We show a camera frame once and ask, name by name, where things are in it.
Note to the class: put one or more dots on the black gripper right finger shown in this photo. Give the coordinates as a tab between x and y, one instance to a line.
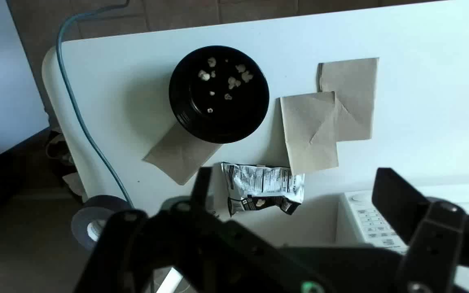
435	231

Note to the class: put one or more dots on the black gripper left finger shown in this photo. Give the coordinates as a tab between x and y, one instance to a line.
195	203

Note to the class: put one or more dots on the black bowl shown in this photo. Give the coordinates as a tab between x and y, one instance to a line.
226	127

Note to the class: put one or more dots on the brown paper under bowl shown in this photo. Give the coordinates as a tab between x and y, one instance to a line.
179	154

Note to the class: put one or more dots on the silver foil snack wrapper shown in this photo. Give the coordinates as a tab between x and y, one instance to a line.
257	187

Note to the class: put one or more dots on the black tape roll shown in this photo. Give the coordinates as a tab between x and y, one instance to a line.
89	220

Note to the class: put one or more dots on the popcorn pieces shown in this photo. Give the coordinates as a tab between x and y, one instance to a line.
220	83

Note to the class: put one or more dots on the brown paper napkin middle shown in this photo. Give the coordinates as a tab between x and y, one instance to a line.
309	130

